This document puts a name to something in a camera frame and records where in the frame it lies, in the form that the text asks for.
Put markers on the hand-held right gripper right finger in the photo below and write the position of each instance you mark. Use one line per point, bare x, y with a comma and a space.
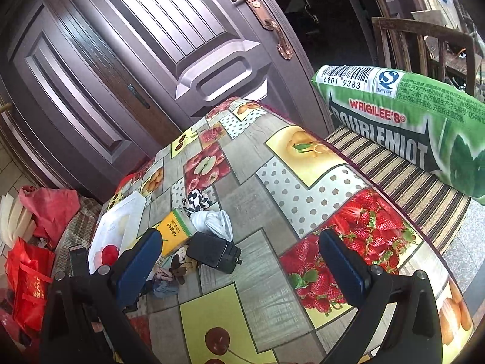
343, 269

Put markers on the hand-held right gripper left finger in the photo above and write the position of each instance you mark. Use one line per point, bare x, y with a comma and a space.
139, 263

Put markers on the pink hair scrunchie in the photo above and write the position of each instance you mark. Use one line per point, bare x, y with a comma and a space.
163, 275

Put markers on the red round item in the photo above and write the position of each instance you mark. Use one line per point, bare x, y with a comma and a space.
110, 254

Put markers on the blue grey cloth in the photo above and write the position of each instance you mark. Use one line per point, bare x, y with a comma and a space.
165, 290

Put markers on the brown hair scrunchie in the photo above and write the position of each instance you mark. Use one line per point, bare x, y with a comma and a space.
182, 267

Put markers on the yellow box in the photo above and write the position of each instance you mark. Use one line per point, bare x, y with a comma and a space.
175, 231

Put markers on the white tray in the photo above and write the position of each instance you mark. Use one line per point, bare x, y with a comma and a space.
113, 216

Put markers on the black flat device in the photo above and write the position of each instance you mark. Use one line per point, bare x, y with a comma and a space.
78, 259

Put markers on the black power adapter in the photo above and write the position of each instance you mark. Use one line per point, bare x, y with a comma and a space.
209, 251

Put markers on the plaid mat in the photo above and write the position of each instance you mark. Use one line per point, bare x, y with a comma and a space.
77, 227

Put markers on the black and white patterned cloth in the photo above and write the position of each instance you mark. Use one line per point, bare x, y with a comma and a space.
195, 201

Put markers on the striped bench cushion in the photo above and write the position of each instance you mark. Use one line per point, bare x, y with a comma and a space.
398, 184

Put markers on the red plastic bag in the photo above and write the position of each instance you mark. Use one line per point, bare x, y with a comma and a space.
49, 208

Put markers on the red shopping bag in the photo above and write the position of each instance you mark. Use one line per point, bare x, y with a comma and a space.
28, 284

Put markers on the fruit print tablecloth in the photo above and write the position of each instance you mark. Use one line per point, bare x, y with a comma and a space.
250, 197

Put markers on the white foam pieces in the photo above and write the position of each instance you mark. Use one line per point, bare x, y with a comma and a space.
15, 220

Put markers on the green printed pillow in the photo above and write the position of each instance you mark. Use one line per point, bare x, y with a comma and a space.
379, 121

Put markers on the brown panelled door leaf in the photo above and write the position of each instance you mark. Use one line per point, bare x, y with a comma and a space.
75, 94

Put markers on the brown wooden chair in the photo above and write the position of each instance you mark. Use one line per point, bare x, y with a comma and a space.
416, 30

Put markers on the white box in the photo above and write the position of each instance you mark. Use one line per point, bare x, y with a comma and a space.
434, 17

